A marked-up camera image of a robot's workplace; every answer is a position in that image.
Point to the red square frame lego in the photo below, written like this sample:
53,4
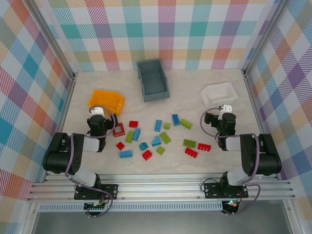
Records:
119,135

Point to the small red lego brick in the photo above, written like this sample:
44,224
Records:
120,146

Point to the yellow plastic bin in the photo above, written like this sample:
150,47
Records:
104,97

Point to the white plastic bin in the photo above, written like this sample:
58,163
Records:
219,93

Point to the long blue lego brick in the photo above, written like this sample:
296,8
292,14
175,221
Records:
158,125
137,134
176,119

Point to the blue comb-shaped lego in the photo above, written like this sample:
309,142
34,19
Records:
126,154

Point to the small green lego brick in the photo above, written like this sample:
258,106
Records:
160,150
166,126

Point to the grey plastic bin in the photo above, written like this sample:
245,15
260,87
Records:
152,83

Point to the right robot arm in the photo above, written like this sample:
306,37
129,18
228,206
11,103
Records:
265,158

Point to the flat green lego plate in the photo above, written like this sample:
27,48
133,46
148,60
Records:
189,143

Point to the small blue lego brick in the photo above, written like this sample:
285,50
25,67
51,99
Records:
143,146

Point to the blue sloped lego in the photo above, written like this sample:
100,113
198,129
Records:
156,142

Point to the right lit circuit board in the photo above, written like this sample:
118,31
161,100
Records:
231,204

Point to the left black connector board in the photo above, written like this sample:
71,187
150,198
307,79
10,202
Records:
95,207

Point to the grey metal lower shelf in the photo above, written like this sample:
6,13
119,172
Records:
158,223

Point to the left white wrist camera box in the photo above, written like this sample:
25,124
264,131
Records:
98,111

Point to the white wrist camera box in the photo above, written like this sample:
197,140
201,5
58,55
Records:
98,111
225,108

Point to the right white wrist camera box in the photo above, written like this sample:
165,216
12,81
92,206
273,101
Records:
225,108

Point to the right aluminium side rail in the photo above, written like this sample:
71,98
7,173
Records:
256,109

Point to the aluminium side rail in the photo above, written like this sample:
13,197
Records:
256,109
64,109

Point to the left aluminium side rail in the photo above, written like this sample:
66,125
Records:
64,109

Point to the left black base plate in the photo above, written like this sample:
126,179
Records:
112,191

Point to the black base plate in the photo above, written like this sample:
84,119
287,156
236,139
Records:
112,191
212,190

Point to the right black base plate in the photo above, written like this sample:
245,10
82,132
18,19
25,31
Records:
212,190

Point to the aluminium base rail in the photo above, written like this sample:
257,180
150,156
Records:
158,187

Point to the right aluminium frame post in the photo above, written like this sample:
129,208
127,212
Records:
263,36

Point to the aluminium frame post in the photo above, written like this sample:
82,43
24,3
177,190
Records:
263,36
51,36

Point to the left aluminium frame post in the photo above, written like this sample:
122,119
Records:
51,36

